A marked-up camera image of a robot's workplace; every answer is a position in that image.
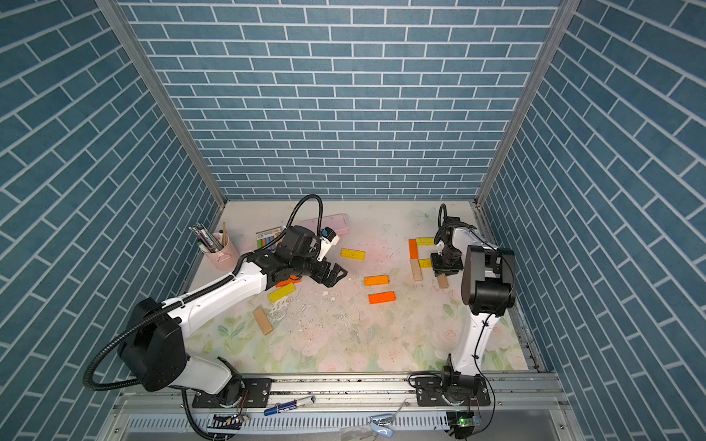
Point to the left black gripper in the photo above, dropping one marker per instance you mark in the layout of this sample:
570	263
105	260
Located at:
332	278

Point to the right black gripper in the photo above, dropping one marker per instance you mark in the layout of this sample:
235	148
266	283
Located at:
438	269

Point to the wooden block low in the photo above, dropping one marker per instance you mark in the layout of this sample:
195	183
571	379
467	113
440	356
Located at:
443	282

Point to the wooden block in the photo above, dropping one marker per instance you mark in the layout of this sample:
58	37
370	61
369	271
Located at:
416	270
263	322

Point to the orange block low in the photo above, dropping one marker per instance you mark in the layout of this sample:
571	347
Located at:
383	297

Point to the light orange block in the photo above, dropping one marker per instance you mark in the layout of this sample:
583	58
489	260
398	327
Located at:
376	280

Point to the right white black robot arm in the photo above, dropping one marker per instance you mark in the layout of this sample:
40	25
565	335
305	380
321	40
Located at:
484	274

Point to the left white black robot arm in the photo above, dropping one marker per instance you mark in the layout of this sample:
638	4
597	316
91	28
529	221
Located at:
156	353

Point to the colourful marker box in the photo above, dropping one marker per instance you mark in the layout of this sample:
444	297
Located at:
267	237

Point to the pink pen cup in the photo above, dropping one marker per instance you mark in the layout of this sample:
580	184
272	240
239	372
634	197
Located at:
224	259

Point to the pens in cup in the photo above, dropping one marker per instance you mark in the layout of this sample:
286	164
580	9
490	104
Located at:
209	243

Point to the pink pencil case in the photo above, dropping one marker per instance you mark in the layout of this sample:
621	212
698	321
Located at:
339	223

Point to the green lit circuit board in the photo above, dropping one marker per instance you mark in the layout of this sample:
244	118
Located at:
461	424

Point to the clear plastic bag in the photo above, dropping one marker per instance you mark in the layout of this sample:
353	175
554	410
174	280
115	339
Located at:
380	427

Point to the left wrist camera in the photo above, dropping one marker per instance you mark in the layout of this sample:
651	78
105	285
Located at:
299	241

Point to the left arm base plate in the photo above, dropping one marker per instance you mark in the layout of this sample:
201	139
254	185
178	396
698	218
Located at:
248	392

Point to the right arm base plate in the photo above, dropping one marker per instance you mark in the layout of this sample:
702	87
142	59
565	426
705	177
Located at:
433	391

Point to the blue screwdriver on rail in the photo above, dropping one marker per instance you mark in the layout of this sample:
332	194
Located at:
290	405

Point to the aluminium front rail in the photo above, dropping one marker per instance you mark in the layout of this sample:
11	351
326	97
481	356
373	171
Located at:
349	400

